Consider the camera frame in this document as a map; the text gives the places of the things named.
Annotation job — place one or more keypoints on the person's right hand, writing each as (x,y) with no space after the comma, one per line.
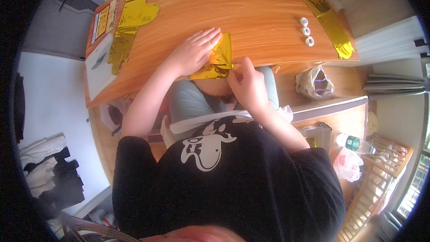
(250,89)

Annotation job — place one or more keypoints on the person's left hand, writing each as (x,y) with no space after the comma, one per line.
(191,57)

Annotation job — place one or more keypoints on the person's right fingers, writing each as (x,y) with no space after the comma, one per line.
(241,69)

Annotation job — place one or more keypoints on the gold foil sheet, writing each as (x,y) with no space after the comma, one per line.
(221,57)

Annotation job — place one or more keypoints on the person's legs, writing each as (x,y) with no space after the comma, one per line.
(188,102)

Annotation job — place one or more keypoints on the white tape roll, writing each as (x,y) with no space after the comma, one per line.
(304,22)
(309,41)
(306,31)

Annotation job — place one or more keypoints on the long gold foil strip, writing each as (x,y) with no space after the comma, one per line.
(327,18)

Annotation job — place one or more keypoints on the wooden bench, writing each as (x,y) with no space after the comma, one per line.
(336,114)

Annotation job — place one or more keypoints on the person's body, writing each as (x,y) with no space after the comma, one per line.
(228,181)

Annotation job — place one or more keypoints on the large gold foil balloon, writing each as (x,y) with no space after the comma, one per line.
(137,11)

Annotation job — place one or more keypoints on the clear bottle with green label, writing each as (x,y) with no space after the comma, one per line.
(354,143)

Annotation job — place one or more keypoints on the black and white bag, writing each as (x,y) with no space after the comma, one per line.
(113,117)

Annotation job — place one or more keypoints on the white paper board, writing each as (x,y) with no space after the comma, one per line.
(99,69)

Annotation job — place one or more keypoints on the white bag with red print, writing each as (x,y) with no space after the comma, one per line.
(347,164)

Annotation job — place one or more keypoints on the yellow sticker card pack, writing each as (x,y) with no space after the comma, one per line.
(104,20)

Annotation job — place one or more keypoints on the grey folded curtain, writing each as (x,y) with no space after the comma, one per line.
(393,84)

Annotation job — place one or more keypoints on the wooden slatted rack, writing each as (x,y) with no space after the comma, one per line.
(376,174)

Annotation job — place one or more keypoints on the pile of clothes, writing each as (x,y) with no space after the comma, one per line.
(50,171)

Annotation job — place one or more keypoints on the wicker chair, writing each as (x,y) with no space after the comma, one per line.
(87,230)

